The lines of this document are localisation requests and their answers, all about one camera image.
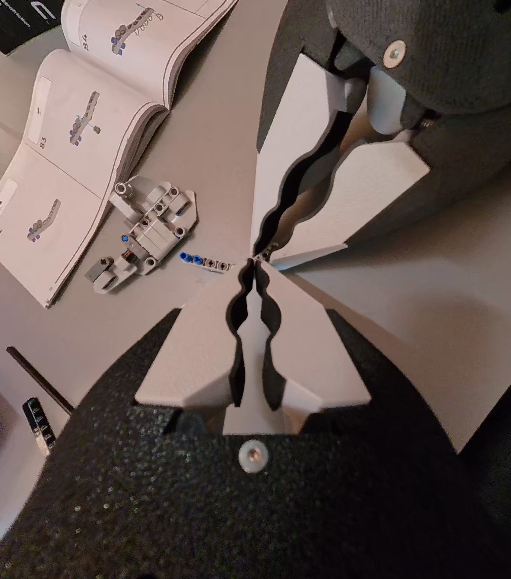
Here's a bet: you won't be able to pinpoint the black toy set box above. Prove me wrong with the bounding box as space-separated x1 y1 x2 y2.
0 0 71 56

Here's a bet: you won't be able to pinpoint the grey toy beam blue pins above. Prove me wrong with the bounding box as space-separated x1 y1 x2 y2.
179 252 236 274

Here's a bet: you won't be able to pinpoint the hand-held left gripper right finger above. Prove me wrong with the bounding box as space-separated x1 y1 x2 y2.
255 261 372 415

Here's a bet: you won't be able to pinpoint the grey toy brick assembly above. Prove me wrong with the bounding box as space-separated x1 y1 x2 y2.
84 176 199 298

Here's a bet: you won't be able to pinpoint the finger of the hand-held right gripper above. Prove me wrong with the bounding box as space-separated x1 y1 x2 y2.
250 53 368 259
267 68 433 272

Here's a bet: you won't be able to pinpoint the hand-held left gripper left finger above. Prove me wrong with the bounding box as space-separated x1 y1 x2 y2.
135 261 257 409

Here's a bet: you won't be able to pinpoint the open white instruction booklet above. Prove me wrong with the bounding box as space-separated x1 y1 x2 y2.
0 0 240 309

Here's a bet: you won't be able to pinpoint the black toy strip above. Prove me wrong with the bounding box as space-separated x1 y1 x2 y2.
22 397 57 457

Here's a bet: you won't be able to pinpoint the thin black rod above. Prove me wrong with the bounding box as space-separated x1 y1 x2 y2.
6 346 75 415

